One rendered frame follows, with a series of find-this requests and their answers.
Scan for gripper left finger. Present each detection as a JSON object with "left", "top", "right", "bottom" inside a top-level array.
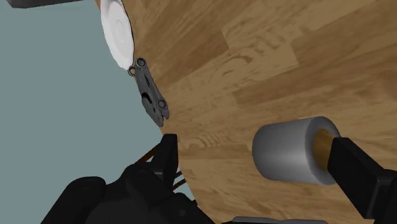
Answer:
[{"left": 40, "top": 133, "right": 216, "bottom": 224}]

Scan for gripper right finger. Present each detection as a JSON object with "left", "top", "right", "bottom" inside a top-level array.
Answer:
[{"left": 326, "top": 137, "right": 397, "bottom": 224}]

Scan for white toilet paper roll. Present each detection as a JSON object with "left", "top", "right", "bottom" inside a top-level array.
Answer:
[{"left": 251, "top": 116, "right": 342, "bottom": 186}]

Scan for grey folding multi-tool pliers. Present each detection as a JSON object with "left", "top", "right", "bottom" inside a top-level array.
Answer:
[{"left": 127, "top": 57, "right": 171, "bottom": 129}]

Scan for round wooden table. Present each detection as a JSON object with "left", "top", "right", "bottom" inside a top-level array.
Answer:
[{"left": 94, "top": 0, "right": 397, "bottom": 224}]

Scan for white round plate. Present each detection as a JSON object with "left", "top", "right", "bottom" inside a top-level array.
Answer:
[{"left": 99, "top": 0, "right": 136, "bottom": 71}]

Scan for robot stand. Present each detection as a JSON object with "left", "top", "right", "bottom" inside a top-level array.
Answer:
[{"left": 5, "top": 0, "right": 85, "bottom": 9}]

